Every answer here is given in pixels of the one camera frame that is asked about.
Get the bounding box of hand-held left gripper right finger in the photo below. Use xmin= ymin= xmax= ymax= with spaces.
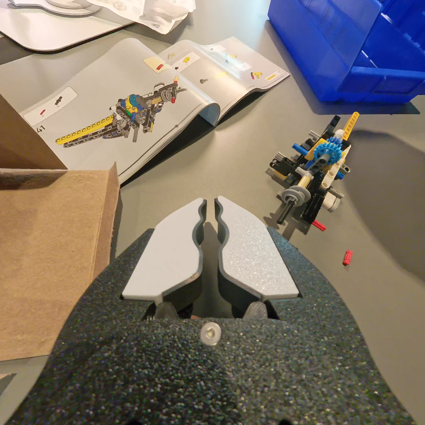
xmin=214 ymin=196 xmax=300 ymax=319

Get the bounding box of white flat board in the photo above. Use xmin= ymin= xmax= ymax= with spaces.
xmin=13 ymin=0 xmax=147 ymax=19

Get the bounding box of open lego instruction booklet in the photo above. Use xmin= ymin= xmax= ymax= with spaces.
xmin=20 ymin=37 xmax=290 ymax=185

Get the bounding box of brown cardboard box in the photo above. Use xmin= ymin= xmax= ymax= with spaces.
xmin=0 ymin=94 xmax=121 ymax=362

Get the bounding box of blue plastic parts bin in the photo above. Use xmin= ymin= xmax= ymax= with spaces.
xmin=268 ymin=0 xmax=425 ymax=104

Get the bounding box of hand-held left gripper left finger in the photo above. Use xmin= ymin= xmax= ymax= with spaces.
xmin=122 ymin=198 xmax=208 ymax=316

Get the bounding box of partly built lego model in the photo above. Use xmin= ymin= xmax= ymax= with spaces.
xmin=265 ymin=112 xmax=360 ymax=232

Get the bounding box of white round stand base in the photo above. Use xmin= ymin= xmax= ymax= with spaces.
xmin=42 ymin=0 xmax=101 ymax=16

